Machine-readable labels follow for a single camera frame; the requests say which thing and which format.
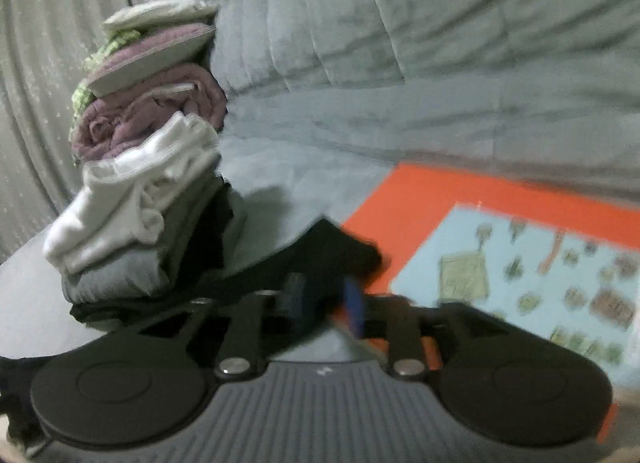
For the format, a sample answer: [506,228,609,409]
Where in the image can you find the orange blue printed mat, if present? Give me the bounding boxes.
[337,162,640,446]

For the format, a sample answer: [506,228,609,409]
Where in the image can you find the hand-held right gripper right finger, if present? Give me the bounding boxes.
[344,279,507,382]

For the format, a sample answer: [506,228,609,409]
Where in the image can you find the green patterned cloth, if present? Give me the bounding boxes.
[71,28,146,116]

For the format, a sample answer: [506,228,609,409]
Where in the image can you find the grey sofa backrest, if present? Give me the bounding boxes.
[189,0,640,188]

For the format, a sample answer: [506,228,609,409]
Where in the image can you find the cream cloth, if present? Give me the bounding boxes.
[102,0,220,30]

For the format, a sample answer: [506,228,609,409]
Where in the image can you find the folded white garment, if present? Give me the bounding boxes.
[42,112,222,275]

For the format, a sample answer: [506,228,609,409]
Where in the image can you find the folded black garment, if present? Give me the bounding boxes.
[69,182,238,331]

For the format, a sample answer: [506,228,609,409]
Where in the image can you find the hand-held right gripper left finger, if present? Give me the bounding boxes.
[134,272,308,382]

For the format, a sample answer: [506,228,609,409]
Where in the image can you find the grey star-print curtain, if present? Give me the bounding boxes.
[0,0,151,264]

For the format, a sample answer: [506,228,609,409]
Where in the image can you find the folded grey garment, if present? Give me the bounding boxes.
[61,175,248,305]

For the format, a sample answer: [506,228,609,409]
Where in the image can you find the pink quilt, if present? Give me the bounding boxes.
[71,23,229,164]

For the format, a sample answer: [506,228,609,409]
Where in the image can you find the dark cloth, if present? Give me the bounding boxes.
[220,217,385,304]

